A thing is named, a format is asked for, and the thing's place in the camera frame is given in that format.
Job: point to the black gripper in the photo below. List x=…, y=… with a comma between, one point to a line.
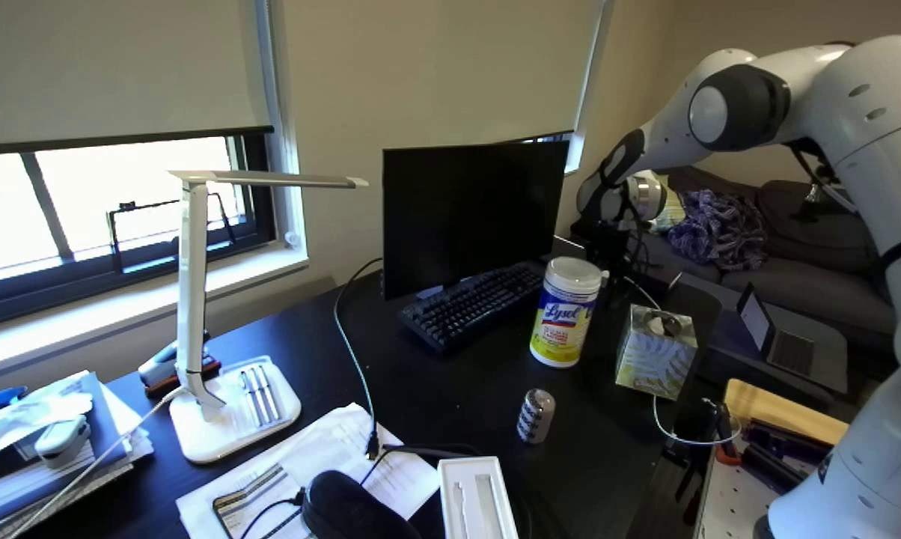
x=605, y=240

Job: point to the white charger head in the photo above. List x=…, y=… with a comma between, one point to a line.
x=605, y=294

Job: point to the yellow patterned tissue box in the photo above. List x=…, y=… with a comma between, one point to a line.
x=653, y=360

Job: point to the small striped cylinder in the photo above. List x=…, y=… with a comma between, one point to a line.
x=535, y=415

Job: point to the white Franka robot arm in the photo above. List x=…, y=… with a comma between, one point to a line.
x=868, y=99

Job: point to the Lysol wipes canister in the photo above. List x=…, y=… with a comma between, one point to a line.
x=563, y=331

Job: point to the pale yellow pillow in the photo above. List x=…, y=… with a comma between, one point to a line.
x=660, y=198

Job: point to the black keyboard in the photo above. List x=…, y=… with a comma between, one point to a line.
x=467, y=303

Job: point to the black computer monitor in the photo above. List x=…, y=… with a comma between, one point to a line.
x=467, y=211

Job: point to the open grey laptop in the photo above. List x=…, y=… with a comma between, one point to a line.
x=798, y=349

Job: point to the dark grey sofa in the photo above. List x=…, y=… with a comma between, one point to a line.
x=819, y=280

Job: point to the light wooden board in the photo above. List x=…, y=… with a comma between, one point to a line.
x=780, y=408

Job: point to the black tools bundle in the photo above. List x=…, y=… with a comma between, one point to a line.
x=783, y=453

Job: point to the white rectangular case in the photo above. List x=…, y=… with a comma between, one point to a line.
x=476, y=499

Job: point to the white perforated board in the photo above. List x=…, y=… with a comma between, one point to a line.
x=734, y=503

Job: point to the white paper sheets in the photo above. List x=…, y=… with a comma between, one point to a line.
x=330, y=438

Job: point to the black rounded pouch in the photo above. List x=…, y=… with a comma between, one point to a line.
x=355, y=511

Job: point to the white desk lamp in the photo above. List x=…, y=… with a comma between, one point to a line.
x=192, y=300

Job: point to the grey and red stapler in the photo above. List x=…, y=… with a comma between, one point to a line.
x=165, y=367

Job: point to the wide beige roller blind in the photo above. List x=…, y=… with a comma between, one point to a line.
x=108, y=62

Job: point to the small white gadget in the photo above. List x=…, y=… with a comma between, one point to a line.
x=65, y=438

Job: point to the stack of books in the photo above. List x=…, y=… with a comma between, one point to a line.
x=20, y=490

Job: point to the black frame outside window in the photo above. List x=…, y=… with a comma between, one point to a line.
x=169, y=259

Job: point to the dark window frame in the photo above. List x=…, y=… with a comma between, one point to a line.
x=48, y=213

